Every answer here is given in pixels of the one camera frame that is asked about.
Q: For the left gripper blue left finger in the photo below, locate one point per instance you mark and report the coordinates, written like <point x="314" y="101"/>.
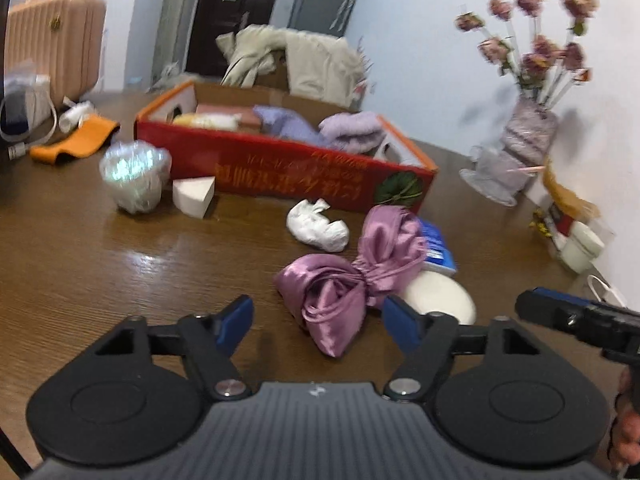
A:
<point x="232" y="324"/>

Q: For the person's right hand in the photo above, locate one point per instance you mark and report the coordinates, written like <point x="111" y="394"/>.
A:
<point x="623" y="449"/>

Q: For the blue white tissue pack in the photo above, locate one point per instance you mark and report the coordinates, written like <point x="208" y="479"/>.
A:
<point x="438" y="256"/>

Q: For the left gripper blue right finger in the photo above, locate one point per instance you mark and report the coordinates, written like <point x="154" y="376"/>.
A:
<point x="402" y="323"/>

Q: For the pink ribbed suitcase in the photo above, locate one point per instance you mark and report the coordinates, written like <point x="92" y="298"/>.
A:
<point x="60" y="39"/>

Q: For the purple knitted cloth pouch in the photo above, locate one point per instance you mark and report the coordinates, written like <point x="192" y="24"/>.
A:
<point x="285" y="124"/>

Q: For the pink satin cloth bundle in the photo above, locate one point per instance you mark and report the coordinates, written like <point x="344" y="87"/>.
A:
<point x="329" y="296"/>

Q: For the orange black cloth pouch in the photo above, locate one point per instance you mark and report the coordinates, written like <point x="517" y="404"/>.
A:
<point x="92" y="133"/>

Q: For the dried pink rose bouquet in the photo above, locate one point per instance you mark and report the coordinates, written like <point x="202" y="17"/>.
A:
<point x="543" y="69"/>

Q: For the white charger with cable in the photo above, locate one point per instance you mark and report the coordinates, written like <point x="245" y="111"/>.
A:
<point x="26" y="104"/>

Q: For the white crumpled cloth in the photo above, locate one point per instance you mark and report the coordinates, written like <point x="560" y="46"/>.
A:
<point x="308" y="224"/>

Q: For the dark brown entrance door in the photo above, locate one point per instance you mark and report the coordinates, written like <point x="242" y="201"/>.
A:
<point x="213" y="18"/>

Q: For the white wedge makeup sponge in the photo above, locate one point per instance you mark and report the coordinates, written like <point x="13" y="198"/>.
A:
<point x="193" y="196"/>

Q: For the white jar with lid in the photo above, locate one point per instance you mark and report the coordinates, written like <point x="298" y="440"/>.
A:
<point x="581" y="248"/>

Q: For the red orange cardboard box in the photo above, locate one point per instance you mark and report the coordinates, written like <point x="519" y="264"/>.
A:
<point x="252" y="163"/>

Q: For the clear plastic cup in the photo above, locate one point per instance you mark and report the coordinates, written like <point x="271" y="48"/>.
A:
<point x="497" y="175"/>

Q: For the lilac fluffy towel roll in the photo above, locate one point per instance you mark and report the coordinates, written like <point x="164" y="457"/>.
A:
<point x="357" y="133"/>

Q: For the snack packet with clip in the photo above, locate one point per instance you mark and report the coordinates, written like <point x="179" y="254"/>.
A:
<point x="566" y="206"/>

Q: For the white yellow alpaca plush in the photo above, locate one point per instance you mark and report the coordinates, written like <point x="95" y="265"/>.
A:
<point x="211" y="121"/>

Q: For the glass vase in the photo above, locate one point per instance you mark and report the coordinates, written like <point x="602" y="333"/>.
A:
<point x="530" y="132"/>

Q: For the white cylinder foam sponge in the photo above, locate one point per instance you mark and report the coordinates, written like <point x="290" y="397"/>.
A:
<point x="433" y="292"/>

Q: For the beige jacket on chair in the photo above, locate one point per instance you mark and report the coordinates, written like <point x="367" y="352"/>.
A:
<point x="319" y="67"/>

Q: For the iridescent wrapped plastic ball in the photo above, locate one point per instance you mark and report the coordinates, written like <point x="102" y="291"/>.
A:
<point x="135" y="175"/>

